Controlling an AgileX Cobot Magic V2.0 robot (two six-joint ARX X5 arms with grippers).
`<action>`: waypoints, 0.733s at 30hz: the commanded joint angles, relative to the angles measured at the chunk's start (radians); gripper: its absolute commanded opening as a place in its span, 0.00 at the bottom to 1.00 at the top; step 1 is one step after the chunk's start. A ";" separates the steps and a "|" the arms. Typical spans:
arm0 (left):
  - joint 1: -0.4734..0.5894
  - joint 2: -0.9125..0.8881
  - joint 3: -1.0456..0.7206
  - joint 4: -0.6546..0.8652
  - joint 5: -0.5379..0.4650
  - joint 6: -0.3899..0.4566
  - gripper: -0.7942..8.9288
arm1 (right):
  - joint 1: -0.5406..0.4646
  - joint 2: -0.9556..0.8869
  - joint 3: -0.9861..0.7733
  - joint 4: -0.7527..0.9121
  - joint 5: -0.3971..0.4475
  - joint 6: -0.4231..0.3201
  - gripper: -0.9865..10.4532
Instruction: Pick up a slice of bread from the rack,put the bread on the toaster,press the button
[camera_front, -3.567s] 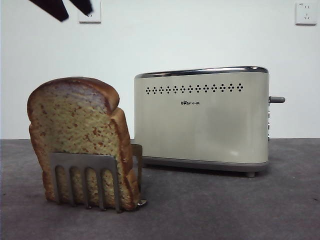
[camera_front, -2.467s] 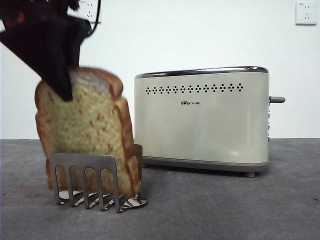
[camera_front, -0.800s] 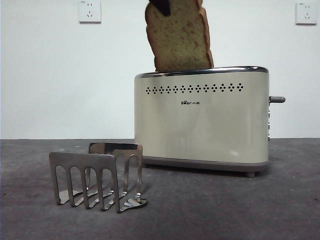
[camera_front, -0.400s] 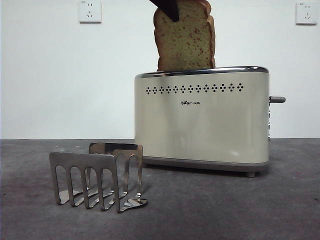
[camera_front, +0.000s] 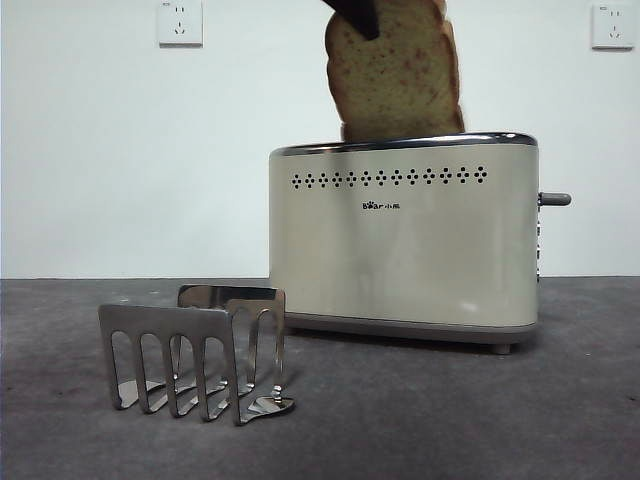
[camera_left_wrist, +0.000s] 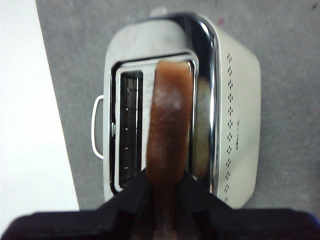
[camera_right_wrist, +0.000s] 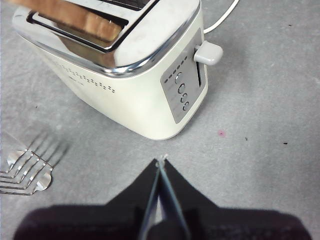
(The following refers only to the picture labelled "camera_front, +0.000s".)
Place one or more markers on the brown-crusted bread slice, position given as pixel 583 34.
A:
pixel 400 80

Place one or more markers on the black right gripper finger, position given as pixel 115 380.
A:
pixel 360 15

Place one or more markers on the grey toaster lever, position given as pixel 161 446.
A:
pixel 556 199

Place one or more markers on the shiny steel toast rack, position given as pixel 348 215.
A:
pixel 165 320

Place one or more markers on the cream toaster with chrome rim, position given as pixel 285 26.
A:
pixel 400 260

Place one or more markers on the white wall socket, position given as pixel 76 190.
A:
pixel 181 25
pixel 613 27

